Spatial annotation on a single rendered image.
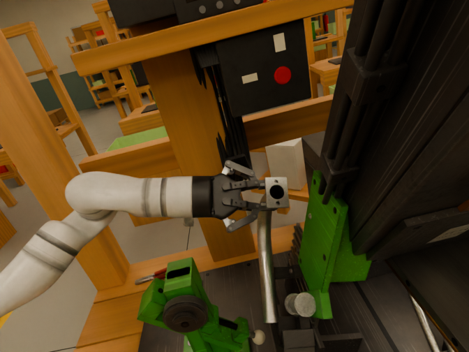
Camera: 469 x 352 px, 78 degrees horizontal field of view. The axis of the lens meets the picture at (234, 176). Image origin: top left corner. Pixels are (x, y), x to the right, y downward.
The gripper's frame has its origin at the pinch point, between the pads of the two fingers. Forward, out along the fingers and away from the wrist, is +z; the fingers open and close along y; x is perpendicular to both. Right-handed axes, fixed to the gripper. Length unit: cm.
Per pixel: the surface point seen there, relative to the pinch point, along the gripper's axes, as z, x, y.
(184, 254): -19, 52, -9
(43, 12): -497, 699, 732
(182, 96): -17.0, 8.6, 26.0
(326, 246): 6.8, -6.8, -9.8
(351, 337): 15.4, 7.4, -26.1
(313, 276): 6.8, 0.3, -14.6
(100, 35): -316, 680, 641
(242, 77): -4.4, -3.1, 23.0
